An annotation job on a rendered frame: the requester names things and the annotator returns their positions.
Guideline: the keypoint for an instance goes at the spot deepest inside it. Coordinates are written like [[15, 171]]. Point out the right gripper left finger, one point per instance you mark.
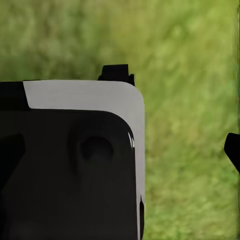
[[12, 149]]

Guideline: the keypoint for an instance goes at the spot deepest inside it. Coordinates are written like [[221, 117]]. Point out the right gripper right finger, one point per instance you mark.
[[232, 149]]

